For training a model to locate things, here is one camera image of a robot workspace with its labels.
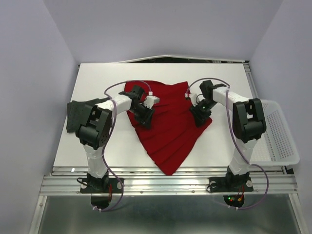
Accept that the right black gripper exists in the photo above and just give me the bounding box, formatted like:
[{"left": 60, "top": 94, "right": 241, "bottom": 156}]
[{"left": 188, "top": 99, "right": 216, "bottom": 127}]

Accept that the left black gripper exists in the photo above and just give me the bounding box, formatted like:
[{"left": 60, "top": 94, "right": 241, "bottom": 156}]
[{"left": 130, "top": 103, "right": 155, "bottom": 129}]

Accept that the red skirt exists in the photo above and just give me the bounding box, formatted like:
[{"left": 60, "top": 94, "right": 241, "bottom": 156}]
[{"left": 124, "top": 80, "right": 212, "bottom": 176}]

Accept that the dark grey dotted skirt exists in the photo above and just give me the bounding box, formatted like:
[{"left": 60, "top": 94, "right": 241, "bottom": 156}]
[{"left": 66, "top": 97, "right": 109, "bottom": 133}]

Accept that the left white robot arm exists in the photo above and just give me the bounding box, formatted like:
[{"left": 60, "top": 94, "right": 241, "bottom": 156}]
[{"left": 75, "top": 85, "right": 160, "bottom": 194}]

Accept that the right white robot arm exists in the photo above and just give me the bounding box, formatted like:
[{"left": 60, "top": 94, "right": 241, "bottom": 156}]
[{"left": 185, "top": 78, "right": 267, "bottom": 193}]

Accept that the white plastic basket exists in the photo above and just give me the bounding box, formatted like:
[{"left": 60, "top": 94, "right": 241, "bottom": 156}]
[{"left": 250, "top": 99, "right": 300, "bottom": 167}]

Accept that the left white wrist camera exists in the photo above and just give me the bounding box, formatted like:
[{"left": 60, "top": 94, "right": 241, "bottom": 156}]
[{"left": 143, "top": 96, "right": 160, "bottom": 109}]

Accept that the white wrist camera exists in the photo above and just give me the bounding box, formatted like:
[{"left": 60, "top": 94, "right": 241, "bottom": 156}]
[
  {"left": 184, "top": 93, "right": 199, "bottom": 106},
  {"left": 143, "top": 96, "right": 160, "bottom": 109}
]

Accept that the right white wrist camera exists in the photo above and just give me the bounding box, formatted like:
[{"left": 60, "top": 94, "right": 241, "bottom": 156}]
[{"left": 184, "top": 93, "right": 199, "bottom": 106}]

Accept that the aluminium rail frame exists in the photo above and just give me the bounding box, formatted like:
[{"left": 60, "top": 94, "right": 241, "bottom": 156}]
[{"left": 29, "top": 58, "right": 308, "bottom": 234}]

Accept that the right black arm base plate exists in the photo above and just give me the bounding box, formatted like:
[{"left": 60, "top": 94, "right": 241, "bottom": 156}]
[{"left": 206, "top": 177, "right": 254, "bottom": 194}]

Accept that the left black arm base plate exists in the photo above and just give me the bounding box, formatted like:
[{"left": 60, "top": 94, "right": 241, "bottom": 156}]
[{"left": 77, "top": 177, "right": 122, "bottom": 194}]

